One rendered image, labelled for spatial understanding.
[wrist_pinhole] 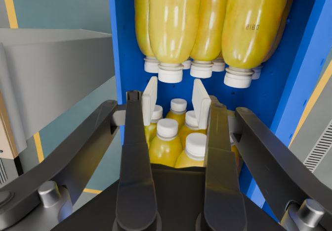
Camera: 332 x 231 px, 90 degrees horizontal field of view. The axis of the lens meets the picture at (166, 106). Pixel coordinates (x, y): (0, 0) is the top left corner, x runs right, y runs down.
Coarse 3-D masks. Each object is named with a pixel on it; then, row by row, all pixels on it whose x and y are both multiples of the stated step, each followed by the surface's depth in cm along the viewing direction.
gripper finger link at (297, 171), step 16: (240, 112) 13; (256, 128) 11; (240, 144) 12; (256, 144) 10; (272, 144) 9; (256, 160) 10; (272, 160) 8; (288, 160) 8; (256, 176) 10; (272, 176) 8; (288, 176) 7; (304, 176) 7; (272, 192) 8; (288, 192) 7; (304, 192) 6; (320, 192) 6; (272, 208) 8; (320, 224) 6
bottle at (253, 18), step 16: (240, 0) 20; (256, 0) 19; (272, 0) 19; (240, 16) 20; (256, 16) 19; (272, 16) 19; (224, 32) 23; (240, 32) 21; (256, 32) 20; (272, 32) 20; (224, 48) 23; (240, 48) 21; (256, 48) 21; (240, 64) 23; (256, 64) 23
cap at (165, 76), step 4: (160, 68) 27; (160, 72) 26; (164, 72) 25; (168, 72) 25; (172, 72) 25; (176, 72) 25; (180, 72) 25; (160, 76) 26; (164, 76) 25; (168, 76) 25; (172, 76) 25; (176, 76) 25; (180, 76) 26; (160, 80) 26; (164, 80) 25; (168, 80) 25; (172, 80) 25; (176, 80) 25; (180, 80) 26
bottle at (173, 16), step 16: (160, 0) 20; (176, 0) 20; (192, 0) 20; (160, 16) 21; (176, 16) 20; (192, 16) 21; (160, 32) 21; (176, 32) 21; (192, 32) 22; (160, 48) 23; (176, 48) 22; (192, 48) 24; (160, 64) 26; (176, 64) 25
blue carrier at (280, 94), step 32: (128, 0) 27; (320, 0) 12; (128, 32) 29; (288, 32) 27; (320, 32) 13; (128, 64) 30; (288, 64) 27; (320, 64) 16; (160, 96) 42; (224, 96) 41; (256, 96) 34; (288, 96) 15; (288, 128) 18; (256, 192) 21
